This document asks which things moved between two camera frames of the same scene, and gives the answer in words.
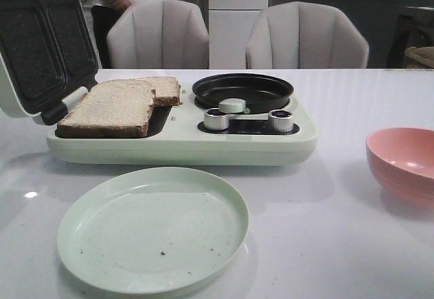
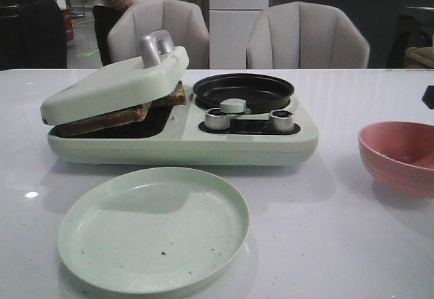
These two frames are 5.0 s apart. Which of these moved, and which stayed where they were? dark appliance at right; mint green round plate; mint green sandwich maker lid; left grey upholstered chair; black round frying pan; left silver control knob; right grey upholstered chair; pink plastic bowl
Moved: pink plastic bowl; mint green sandwich maker lid
Stayed: left grey upholstered chair; dark appliance at right; mint green round plate; right grey upholstered chair; left silver control knob; black round frying pan
